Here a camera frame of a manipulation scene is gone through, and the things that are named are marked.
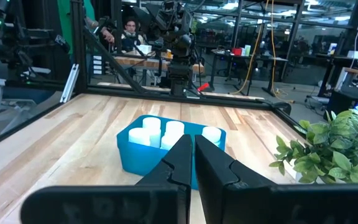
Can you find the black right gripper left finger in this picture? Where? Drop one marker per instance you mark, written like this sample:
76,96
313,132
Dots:
172,174

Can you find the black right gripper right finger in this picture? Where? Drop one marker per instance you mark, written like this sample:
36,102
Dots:
216,174

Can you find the blue plastic basket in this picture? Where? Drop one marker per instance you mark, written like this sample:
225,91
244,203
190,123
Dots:
135,158

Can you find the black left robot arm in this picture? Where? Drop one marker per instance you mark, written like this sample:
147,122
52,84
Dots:
179,74

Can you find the background black robot arm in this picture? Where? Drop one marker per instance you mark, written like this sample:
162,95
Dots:
11,40

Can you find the wooden background table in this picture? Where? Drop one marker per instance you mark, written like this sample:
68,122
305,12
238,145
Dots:
141,63

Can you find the black desk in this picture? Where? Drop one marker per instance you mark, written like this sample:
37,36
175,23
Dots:
259,58
353,74

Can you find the small green potted plant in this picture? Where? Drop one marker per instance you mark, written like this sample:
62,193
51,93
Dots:
337,146

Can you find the small red box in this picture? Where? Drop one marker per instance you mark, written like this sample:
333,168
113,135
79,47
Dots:
236,51

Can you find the white and green box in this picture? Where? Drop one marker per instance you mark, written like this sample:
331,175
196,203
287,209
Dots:
247,49

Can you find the silver aluminium bar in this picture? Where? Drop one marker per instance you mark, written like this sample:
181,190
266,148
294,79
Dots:
70,82

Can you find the person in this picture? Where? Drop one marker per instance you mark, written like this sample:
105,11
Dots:
63,21
130,34

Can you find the black computer tower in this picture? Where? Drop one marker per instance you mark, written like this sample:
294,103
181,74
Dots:
343,102

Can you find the person's hand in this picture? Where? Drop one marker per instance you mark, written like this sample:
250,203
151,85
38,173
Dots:
107,35

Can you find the black aluminium table frame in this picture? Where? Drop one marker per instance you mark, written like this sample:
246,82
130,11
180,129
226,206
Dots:
79,46

